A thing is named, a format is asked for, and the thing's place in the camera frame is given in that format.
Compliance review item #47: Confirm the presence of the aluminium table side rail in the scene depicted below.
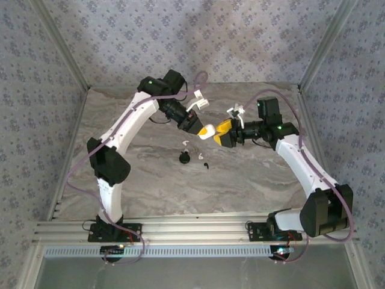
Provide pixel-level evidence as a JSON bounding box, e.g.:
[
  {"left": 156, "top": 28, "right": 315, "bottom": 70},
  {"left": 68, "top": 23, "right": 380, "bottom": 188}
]
[
  {"left": 45, "top": 86, "right": 91, "bottom": 222},
  {"left": 296, "top": 85, "right": 359, "bottom": 229}
]

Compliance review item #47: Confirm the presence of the black controller board with LED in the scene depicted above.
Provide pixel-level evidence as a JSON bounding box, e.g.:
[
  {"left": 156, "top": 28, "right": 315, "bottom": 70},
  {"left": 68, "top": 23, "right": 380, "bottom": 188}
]
[
  {"left": 100, "top": 245, "right": 126, "bottom": 263},
  {"left": 269, "top": 245, "right": 294, "bottom": 261}
]

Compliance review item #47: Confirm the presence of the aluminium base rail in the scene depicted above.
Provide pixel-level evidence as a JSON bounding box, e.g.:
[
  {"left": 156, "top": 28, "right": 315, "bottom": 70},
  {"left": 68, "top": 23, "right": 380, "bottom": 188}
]
[{"left": 32, "top": 210, "right": 360, "bottom": 244}]

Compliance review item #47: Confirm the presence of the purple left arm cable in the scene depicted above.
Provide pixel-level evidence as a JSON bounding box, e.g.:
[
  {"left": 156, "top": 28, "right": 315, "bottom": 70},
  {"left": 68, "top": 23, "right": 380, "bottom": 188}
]
[{"left": 65, "top": 70, "right": 210, "bottom": 266}]

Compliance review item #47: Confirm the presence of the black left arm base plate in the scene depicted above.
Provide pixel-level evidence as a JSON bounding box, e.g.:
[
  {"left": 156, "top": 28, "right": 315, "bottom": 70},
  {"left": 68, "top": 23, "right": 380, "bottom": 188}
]
[{"left": 87, "top": 222, "right": 143, "bottom": 243}]

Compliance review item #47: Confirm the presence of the grey metal panel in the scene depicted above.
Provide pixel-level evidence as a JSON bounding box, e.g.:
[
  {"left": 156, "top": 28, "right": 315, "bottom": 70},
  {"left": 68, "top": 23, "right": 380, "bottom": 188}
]
[{"left": 42, "top": 255, "right": 354, "bottom": 289}]

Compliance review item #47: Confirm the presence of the white earbud charging case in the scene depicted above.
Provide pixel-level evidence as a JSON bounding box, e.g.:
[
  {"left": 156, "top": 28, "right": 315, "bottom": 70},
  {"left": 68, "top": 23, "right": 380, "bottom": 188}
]
[{"left": 199, "top": 123, "right": 216, "bottom": 141}]

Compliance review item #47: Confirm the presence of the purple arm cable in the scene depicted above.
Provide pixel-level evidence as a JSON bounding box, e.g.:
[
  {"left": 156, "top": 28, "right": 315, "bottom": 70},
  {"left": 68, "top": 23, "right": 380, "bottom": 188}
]
[
  {"left": 242, "top": 89, "right": 356, "bottom": 265},
  {"left": 65, "top": 70, "right": 210, "bottom": 266}
]

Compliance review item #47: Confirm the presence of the grey slotted cable duct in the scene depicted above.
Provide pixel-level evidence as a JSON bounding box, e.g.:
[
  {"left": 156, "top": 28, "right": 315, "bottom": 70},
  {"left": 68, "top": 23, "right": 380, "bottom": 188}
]
[{"left": 44, "top": 244, "right": 297, "bottom": 259}]

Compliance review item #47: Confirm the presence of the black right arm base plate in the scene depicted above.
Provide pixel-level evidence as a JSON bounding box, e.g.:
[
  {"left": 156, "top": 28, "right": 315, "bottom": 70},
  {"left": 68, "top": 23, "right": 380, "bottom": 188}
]
[{"left": 247, "top": 221, "right": 303, "bottom": 242}]

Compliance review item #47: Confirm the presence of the aluminium frame post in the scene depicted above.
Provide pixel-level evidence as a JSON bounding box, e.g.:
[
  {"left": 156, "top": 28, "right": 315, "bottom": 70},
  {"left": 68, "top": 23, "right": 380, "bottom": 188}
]
[
  {"left": 298, "top": 0, "right": 359, "bottom": 91},
  {"left": 29, "top": 0, "right": 91, "bottom": 91}
]

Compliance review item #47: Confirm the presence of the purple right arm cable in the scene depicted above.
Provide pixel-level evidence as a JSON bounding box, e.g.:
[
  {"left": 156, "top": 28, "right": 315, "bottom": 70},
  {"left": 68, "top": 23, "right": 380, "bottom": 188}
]
[{"left": 242, "top": 89, "right": 356, "bottom": 265}]

